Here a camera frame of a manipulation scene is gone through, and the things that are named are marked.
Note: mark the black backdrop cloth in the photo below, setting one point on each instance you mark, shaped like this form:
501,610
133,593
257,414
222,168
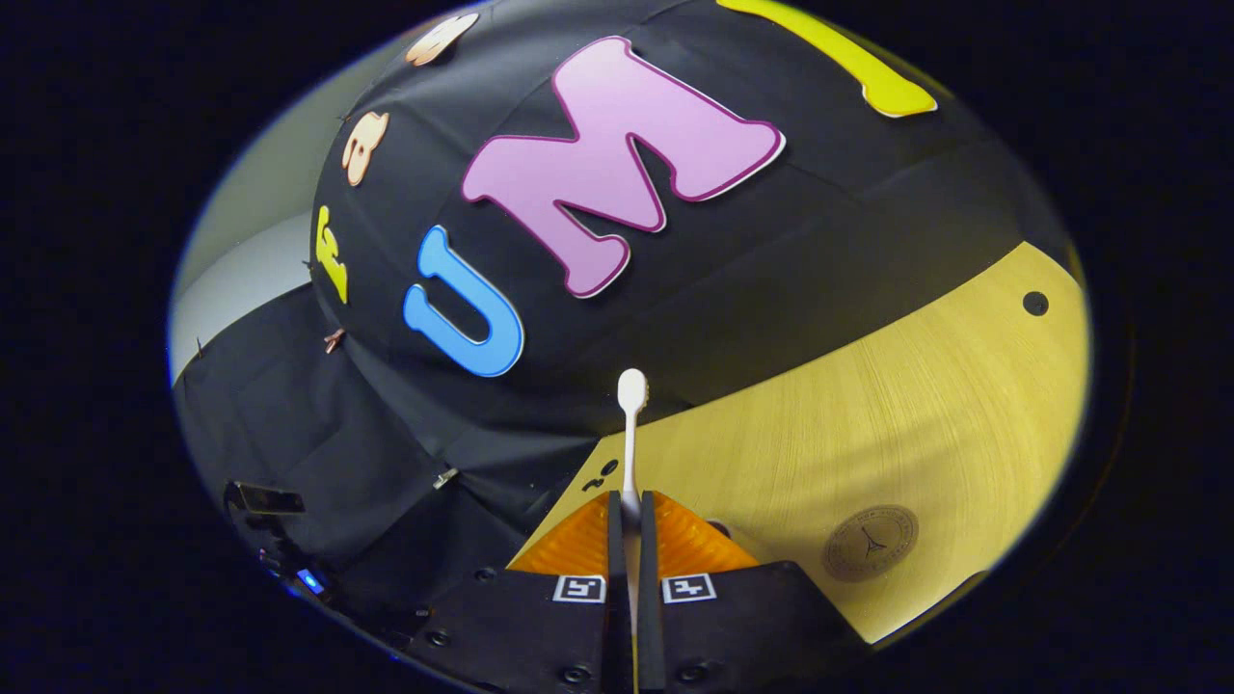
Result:
771,251

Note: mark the pale pink toothbrush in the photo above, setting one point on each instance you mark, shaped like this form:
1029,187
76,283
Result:
631,390

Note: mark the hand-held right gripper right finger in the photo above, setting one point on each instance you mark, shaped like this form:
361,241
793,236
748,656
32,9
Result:
651,627

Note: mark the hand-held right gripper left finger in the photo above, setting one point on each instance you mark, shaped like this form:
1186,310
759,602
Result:
615,627

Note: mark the round brown coaster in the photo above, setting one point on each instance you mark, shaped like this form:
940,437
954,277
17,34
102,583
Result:
870,543

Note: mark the small silver clip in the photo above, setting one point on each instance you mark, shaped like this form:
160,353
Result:
445,477

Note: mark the light wooden desktop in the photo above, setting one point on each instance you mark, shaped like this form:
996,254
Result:
916,405

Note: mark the small orange clip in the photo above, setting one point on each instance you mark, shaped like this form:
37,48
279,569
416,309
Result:
335,339

